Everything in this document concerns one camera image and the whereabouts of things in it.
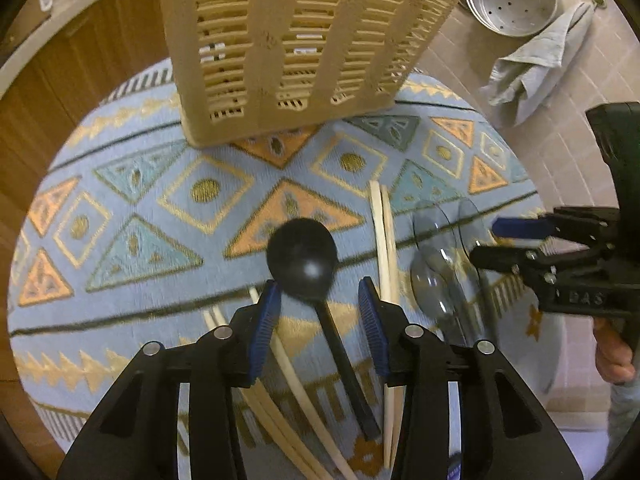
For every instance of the person's right hand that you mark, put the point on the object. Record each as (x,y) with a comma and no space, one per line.
(613,356)

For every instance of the grey hanging towel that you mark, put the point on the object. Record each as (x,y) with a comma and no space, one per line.
(523,80)

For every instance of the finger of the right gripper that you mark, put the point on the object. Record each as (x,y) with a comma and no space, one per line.
(523,228)
(501,258)

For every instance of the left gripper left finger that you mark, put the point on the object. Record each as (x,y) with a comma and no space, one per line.
(132,433)

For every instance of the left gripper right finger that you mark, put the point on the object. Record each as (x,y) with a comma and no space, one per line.
(505,431)

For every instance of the clear plastic spoon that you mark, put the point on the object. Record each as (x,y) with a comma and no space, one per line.
(439,296)
(455,239)

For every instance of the patterned blue tablecloth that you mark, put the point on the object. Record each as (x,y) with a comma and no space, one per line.
(136,236)

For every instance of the beige plastic utensil basket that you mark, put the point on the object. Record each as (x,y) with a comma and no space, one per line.
(247,67)

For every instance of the black plastic spoon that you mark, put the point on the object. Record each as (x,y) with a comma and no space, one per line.
(302,257)

